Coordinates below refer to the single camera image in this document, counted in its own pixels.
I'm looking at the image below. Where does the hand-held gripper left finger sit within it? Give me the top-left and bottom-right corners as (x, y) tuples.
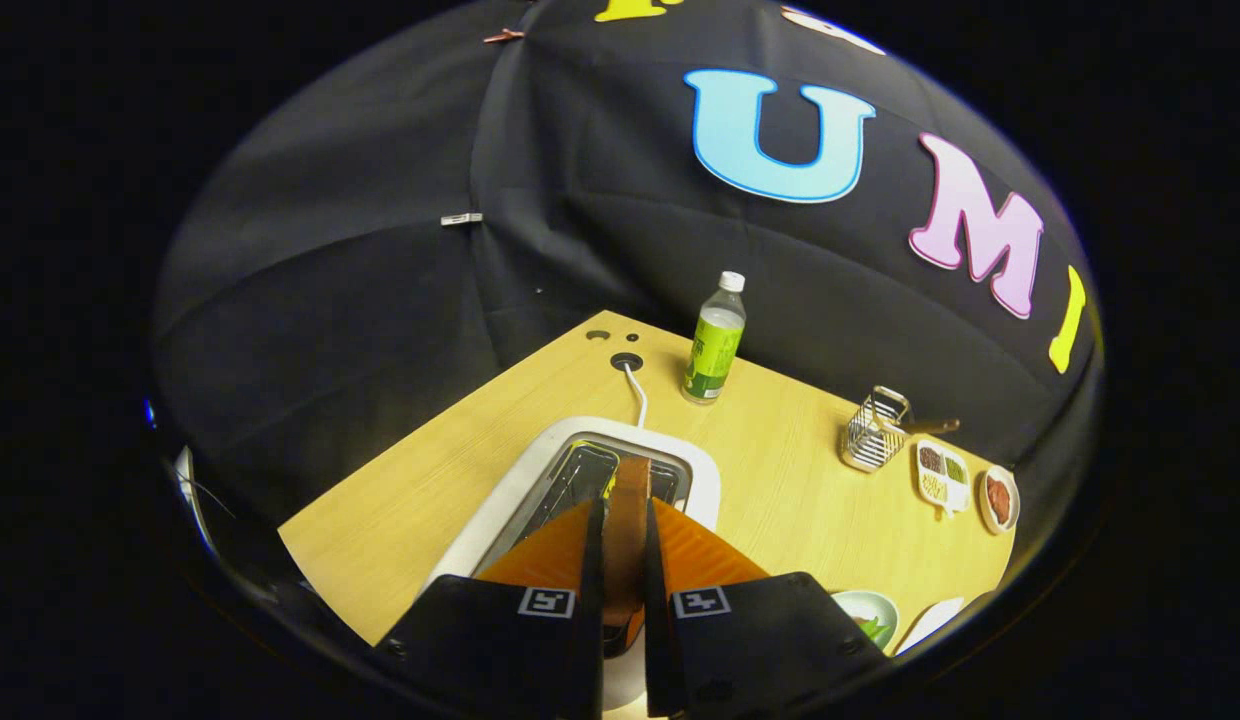
(375, 497), (609, 720)

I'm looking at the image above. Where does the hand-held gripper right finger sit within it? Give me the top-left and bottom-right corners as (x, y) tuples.
(642, 497), (891, 720)

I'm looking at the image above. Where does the toasted bread slice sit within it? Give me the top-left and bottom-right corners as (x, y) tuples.
(602, 457), (653, 651)

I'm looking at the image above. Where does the white toaster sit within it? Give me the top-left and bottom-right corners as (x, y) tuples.
(420, 416), (722, 713)

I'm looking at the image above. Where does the pale green round plate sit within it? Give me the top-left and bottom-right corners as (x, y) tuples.
(830, 590), (900, 653)

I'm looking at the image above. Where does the green label drink bottle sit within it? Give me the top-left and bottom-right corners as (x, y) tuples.
(681, 271), (748, 405)

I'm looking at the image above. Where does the white square plate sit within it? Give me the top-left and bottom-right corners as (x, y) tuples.
(895, 597), (966, 656)

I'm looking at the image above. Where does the white divided dish with beans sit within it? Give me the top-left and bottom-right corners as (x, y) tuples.
(914, 438), (972, 519)

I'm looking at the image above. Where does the white round plate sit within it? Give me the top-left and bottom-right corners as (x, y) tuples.
(979, 465), (1021, 535)

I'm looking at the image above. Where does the black backdrop cloth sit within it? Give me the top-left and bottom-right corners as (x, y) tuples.
(150, 0), (1106, 561)

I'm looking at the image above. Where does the white toaster cable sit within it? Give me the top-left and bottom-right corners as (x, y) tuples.
(620, 360), (649, 429)

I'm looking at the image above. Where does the metal wire utensil holder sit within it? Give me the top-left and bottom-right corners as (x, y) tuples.
(840, 386), (913, 473)

